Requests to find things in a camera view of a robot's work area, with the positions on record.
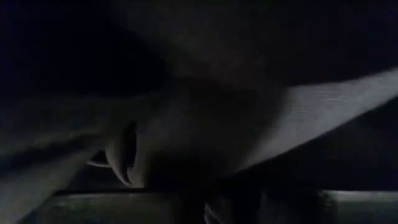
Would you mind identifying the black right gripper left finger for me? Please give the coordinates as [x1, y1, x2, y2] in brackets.
[178, 161, 218, 224]

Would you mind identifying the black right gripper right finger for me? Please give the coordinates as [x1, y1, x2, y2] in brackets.
[217, 164, 323, 224]

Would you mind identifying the white garment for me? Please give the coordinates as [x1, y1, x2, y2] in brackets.
[0, 67, 398, 224]

